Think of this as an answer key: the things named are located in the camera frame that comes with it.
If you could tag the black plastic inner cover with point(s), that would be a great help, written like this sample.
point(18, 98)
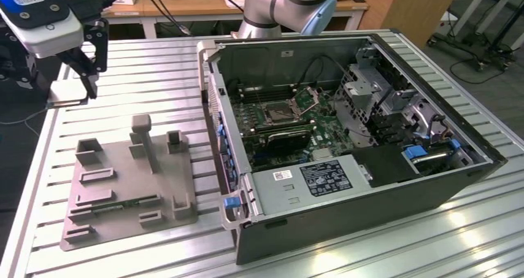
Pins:
point(384, 164)

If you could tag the small blue plastic tab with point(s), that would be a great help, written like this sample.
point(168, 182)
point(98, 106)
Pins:
point(454, 145)

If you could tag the blue slot retainer clip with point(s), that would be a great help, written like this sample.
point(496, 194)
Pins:
point(220, 130)

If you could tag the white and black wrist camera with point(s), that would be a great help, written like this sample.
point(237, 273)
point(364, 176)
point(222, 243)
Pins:
point(49, 35)

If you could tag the green motherboard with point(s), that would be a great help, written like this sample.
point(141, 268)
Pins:
point(326, 130)

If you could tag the black RAM slot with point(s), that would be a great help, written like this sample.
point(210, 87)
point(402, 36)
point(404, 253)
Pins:
point(268, 98)
point(265, 88)
point(266, 95)
point(265, 91)

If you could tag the silver square CPU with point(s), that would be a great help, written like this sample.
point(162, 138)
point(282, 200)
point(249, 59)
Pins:
point(66, 92)

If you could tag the wheeled equipment stand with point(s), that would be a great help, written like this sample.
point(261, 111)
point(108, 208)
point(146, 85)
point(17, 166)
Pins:
point(453, 44)

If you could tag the grey power supply unit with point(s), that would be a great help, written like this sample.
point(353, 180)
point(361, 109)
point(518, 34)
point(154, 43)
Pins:
point(277, 195)

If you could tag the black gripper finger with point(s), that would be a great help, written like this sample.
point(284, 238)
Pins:
point(100, 51)
point(16, 72)

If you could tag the brown wooden cabinet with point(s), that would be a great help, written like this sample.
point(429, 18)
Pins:
point(409, 11)

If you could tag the black open PC case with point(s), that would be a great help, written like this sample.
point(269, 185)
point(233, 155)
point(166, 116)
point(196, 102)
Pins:
point(348, 229)

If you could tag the CPU socket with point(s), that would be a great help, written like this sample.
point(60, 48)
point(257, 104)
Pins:
point(280, 113)

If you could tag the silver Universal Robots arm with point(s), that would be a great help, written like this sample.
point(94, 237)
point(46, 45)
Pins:
point(261, 2)

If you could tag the black graphics card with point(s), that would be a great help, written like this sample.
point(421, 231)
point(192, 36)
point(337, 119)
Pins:
point(286, 140)

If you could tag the blue disk carrier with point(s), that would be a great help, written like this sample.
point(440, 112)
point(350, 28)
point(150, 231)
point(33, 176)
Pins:
point(414, 153)

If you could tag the blue case latch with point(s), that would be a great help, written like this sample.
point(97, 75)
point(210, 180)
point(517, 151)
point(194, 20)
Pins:
point(230, 203)

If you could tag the silver metal drive cage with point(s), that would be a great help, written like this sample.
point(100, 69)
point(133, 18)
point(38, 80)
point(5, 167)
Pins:
point(360, 89)

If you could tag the grey plastic parts rack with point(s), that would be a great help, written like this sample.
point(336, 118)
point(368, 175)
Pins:
point(130, 179)

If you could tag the small silver chipset heatsink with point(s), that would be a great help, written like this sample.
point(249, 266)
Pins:
point(322, 153)

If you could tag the green RAM stick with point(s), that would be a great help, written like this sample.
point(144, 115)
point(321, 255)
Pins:
point(116, 206)

